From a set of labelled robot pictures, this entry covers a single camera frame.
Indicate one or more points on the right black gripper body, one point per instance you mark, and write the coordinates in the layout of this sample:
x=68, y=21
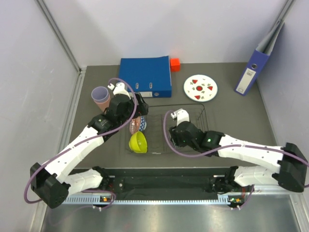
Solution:
x=179, y=141

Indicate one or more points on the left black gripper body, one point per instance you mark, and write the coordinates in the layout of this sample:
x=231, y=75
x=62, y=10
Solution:
x=140, y=108

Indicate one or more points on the pink plastic cup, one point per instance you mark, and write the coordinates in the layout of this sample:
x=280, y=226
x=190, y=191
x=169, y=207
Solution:
x=103, y=105

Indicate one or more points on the red blue patterned bowl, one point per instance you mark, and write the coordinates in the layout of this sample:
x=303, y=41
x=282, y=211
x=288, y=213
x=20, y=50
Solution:
x=137, y=124

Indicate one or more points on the lilac plastic cup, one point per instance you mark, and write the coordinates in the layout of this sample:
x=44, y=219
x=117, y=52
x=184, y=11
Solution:
x=100, y=94

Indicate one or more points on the white watermelon plate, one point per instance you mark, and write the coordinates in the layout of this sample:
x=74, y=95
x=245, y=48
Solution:
x=200, y=88

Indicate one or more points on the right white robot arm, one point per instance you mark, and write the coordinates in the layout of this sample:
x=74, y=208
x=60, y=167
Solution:
x=272, y=165

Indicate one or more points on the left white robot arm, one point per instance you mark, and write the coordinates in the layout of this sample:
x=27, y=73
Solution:
x=53, y=182

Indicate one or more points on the yellow-green bowl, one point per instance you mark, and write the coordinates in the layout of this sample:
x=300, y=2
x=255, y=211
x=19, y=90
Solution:
x=138, y=143

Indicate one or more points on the blue lying binder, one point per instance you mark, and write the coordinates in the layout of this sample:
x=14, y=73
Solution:
x=150, y=77

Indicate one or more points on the red cube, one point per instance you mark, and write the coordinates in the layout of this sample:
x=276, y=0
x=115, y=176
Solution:
x=175, y=65

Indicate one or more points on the purple standing binder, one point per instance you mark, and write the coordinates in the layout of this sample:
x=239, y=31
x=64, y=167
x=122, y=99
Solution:
x=258, y=60

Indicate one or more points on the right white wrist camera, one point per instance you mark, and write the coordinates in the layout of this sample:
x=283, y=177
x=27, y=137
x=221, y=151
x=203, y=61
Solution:
x=180, y=116

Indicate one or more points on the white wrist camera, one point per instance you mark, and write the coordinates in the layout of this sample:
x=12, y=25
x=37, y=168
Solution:
x=119, y=88
x=180, y=116

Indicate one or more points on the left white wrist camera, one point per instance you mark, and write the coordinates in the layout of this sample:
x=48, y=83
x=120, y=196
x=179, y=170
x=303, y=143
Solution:
x=119, y=88

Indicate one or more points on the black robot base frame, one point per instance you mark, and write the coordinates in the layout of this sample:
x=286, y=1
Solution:
x=168, y=183

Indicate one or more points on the grey cable duct rail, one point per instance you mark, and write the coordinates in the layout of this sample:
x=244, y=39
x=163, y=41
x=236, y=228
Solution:
x=104, y=199

